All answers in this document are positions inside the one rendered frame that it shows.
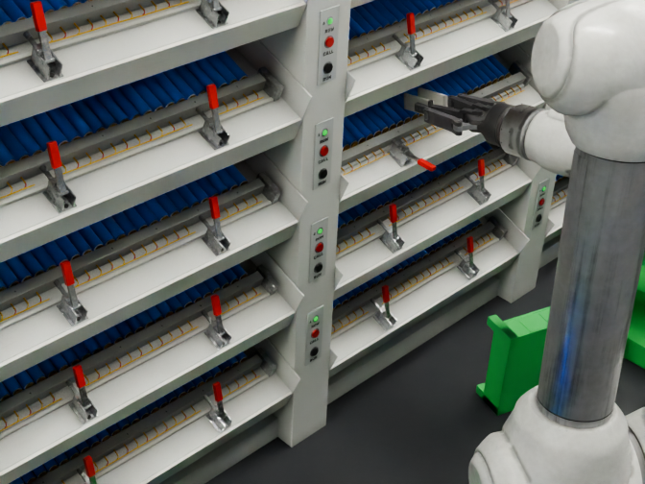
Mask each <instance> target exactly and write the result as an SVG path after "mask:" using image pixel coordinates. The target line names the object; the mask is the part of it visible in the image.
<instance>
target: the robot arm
mask: <svg viewBox="0 0 645 484"><path fill-rule="evenodd" d="M532 74H533V79H534V82H535V85H536V87H537V91H538V93H539V95H540V97H541V99H542V100H543V101H544V102H545V103H546V104H547V105H548V106H549V107H550V108H551V109H550V110H547V109H540V108H536V107H533V106H529V105H525V104H522V103H521V104H519V105H516V106H514V105H510V104H507V103H505V102H500V101H492V100H488V99H484V98H480V97H476V96H471V95H467V94H464V93H459V94H458V96H454V95H450V96H447V95H445V94H441V93H439V92H435V91H432V90H428V89H424V88H421V87H419V88H418V96H415V95H412V94H409V93H404V108H405V109H407V110H410V111H414V112H417V113H420V114H423V115H424V122H426V123H429V124H431V125H434V126H437V127H440V128H442V129H445V130H448V131H450V132H453V133H454V134H456V135H457V136H460V135H463V131H467V130H470V131H471V132H473V133H481V134H482V135H483V137H484V138H485V139H486V141H487V142H488V143H490V144H493V145H496V146H499V147H502V149H503V150H504V151H505V152H506V153H508V154H510V155H514V156H517V157H522V158H524V159H526V160H530V161H533V162H535V163H537V164H538V165H539V166H540V167H542V168H544V169H546V170H548V171H550V172H553V173H556V174H558V175H562V176H565V177H568V178H569V185H568V190H567V197H566V203H565V210H564V215H563V222H562V228H561V240H560V245H559V252H558V264H557V270H556V276H555V282H554V289H553V295H552V301H551V307H550V313H549V320H548V326H547V332H546V338H545V345H544V351H543V356H542V363H541V369H540V376H539V382H538V386H536V387H534V388H532V389H531V390H529V391H528V392H526V393H525V394H524V395H522V396H521V397H520V398H519V399H518V401H517V402H516V404H515V407H514V410H513V412H512V413H511V415H510V416H509V418H508V419H507V420H506V421H505V423H504V425H503V427H502V430H501V431H498V432H493V433H491V434H490V435H489V436H488V437H486V438H485V440H484V441H483V442H482V443H481V444H480V445H479V446H478V448H477V449H475V451H474V455H473V457H472V458H471V460H470V463H469V466H468V481H469V484H645V407H642V408H640V409H638V410H636V411H634V412H632V413H631V414H629V415H627V416H624V414H623V412H622V411H621V409H620V408H619V407H618V405H617V404H616V403H615V397H616V392H617V387H618V382H619V377H620V373H621V368H622V363H623V358H624V353H625V348H626V344H627V339H628V334H629V329H630V324H631V318H632V314H633V305H634V300H635V295H636V290H637V285H638V281H639V276H640V271H641V266H642V261H643V256H644V252H645V0H579V1H577V2H575V3H572V4H570V5H568V6H565V7H563V8H561V9H559V10H558V11H556V12H554V13H553V14H552V15H551V16H550V17H549V18H548V19H547V20H546V21H545V22H544V23H543V24H542V25H541V27H540V29H539V31H538V33H537V36H536V39H535V42H534V46H533V52H532Z"/></svg>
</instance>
